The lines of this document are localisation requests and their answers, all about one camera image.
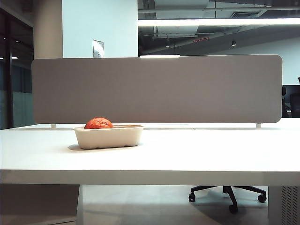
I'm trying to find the wrinkled orange fruit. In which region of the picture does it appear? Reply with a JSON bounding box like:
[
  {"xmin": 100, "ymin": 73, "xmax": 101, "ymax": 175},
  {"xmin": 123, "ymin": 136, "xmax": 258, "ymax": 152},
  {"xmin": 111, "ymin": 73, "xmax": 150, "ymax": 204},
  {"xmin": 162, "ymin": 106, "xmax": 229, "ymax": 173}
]
[{"xmin": 83, "ymin": 117, "xmax": 114, "ymax": 130}]

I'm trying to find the beige paper lunchbox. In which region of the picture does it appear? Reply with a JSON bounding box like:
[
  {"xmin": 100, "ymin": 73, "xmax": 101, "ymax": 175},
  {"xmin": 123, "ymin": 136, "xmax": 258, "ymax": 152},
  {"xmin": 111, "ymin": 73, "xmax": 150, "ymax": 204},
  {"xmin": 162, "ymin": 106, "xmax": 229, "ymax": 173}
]
[{"xmin": 72, "ymin": 124, "xmax": 144, "ymax": 150}]

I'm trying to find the grey fabric desk divider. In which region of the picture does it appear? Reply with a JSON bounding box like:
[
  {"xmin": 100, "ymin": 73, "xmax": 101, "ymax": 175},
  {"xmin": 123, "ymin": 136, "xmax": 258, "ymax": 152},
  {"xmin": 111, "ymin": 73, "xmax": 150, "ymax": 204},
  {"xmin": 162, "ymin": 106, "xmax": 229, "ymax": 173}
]
[{"xmin": 31, "ymin": 54, "xmax": 283, "ymax": 124}]

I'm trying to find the white light bar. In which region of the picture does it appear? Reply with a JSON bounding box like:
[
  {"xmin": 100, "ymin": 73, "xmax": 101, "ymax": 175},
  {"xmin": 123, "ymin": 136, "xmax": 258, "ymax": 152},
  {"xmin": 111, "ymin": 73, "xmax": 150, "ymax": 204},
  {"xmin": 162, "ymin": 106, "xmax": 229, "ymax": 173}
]
[{"xmin": 139, "ymin": 55, "xmax": 180, "ymax": 59}]

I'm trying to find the black office chair base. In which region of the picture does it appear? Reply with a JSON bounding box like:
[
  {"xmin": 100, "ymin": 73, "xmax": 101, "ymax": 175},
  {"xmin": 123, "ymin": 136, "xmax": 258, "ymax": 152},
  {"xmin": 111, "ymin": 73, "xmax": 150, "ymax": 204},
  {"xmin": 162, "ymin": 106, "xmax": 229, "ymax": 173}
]
[{"xmin": 188, "ymin": 185, "xmax": 267, "ymax": 214}]

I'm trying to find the long ceiling light strip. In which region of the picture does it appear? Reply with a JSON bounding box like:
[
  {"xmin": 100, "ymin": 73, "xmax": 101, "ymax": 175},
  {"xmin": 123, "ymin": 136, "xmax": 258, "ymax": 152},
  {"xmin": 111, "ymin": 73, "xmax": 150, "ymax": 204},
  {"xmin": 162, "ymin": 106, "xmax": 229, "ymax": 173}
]
[{"xmin": 137, "ymin": 18, "xmax": 300, "ymax": 27}]

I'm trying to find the black office chair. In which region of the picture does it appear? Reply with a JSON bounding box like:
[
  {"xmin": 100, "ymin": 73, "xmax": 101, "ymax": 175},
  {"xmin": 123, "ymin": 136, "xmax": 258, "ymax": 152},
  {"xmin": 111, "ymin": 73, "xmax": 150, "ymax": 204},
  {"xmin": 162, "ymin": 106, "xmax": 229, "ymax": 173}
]
[{"xmin": 281, "ymin": 77, "xmax": 300, "ymax": 119}]

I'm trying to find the white desk side panel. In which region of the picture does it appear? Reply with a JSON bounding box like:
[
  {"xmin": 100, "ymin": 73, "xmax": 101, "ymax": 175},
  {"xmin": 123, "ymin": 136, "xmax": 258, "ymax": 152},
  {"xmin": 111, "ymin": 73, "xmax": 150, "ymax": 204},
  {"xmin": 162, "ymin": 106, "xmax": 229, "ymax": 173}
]
[{"xmin": 0, "ymin": 184, "xmax": 83, "ymax": 225}]

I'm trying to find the perforated white desk leg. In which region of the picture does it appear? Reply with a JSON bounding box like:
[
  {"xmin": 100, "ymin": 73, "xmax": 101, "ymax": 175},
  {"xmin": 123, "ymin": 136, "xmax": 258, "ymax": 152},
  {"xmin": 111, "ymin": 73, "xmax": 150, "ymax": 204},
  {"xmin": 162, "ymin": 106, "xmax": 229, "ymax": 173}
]
[{"xmin": 267, "ymin": 186, "xmax": 300, "ymax": 225}]

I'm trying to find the framed wall sign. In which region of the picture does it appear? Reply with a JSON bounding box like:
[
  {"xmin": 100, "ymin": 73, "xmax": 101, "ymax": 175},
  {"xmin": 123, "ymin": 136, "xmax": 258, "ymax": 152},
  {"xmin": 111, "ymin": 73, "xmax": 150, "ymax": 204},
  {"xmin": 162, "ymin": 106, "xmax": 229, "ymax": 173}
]
[{"xmin": 92, "ymin": 39, "xmax": 105, "ymax": 58}]

